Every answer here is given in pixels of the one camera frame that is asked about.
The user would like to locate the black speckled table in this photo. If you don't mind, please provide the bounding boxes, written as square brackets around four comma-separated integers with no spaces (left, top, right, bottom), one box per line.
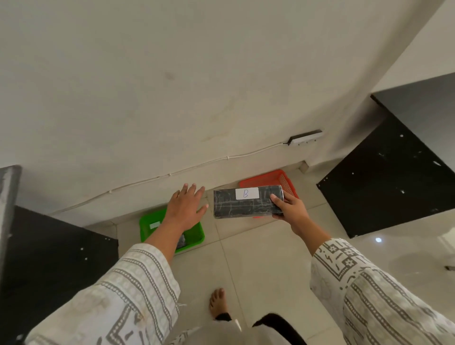
[316,73,455,239]
[0,165,119,345]

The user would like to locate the person's left forearm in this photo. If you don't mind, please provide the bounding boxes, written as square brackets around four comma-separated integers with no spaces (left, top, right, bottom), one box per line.
[24,221,182,345]

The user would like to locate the black package white label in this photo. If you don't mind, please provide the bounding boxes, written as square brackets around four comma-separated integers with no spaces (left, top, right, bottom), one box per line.
[213,185,285,219]

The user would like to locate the white power cable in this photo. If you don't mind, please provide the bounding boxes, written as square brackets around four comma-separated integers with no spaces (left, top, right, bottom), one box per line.
[49,141,289,216]

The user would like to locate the green plastic basket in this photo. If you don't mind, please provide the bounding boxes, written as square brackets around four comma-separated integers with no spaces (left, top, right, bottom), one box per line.
[139,208,206,255]

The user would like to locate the red plastic basket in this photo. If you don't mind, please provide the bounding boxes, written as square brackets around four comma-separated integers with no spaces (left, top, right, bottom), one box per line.
[238,169,300,219]

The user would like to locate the person's right hand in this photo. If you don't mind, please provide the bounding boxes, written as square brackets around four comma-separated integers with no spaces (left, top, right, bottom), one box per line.
[270,190,311,235]

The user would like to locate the white power strip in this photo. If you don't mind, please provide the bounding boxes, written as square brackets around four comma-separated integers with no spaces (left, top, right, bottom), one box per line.
[287,129,324,147]

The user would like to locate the person's right forearm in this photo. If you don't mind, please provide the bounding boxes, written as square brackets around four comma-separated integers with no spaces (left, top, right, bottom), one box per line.
[291,222,455,345]

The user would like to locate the person's foot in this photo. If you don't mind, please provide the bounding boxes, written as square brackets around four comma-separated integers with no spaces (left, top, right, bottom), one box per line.
[209,287,232,321]

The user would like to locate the person's left hand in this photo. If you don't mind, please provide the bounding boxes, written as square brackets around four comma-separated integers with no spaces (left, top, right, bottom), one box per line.
[164,183,209,233]

